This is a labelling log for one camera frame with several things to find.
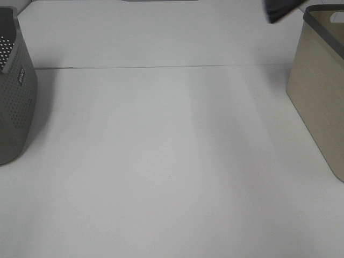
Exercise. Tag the beige plastic storage basket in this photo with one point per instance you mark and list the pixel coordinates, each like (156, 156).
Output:
(315, 85)

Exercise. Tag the grey perforated plastic basket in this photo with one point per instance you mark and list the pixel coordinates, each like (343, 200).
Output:
(19, 87)

